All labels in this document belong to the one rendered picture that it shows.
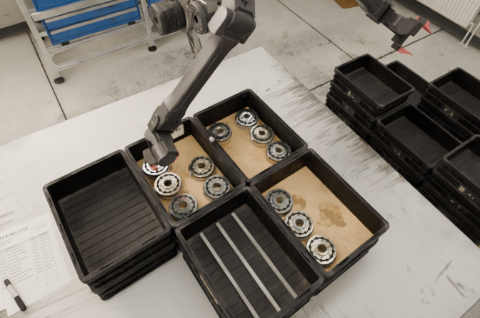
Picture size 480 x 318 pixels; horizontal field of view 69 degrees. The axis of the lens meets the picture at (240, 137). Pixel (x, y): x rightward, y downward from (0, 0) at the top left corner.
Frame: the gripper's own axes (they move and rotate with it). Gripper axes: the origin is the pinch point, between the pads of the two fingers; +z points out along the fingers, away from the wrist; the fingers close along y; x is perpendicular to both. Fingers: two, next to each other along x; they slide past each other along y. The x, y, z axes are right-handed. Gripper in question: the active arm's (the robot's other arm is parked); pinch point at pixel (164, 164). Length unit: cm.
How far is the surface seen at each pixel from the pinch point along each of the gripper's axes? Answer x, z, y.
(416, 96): 1, 82, 185
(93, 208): 4.7, 11.1, -28.6
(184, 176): -1.3, 13.0, 5.4
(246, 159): -7.6, 14.4, 30.3
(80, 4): 183, 47, 15
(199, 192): -10.6, 12.6, 6.9
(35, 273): -1, 22, -56
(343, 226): -51, 13, 44
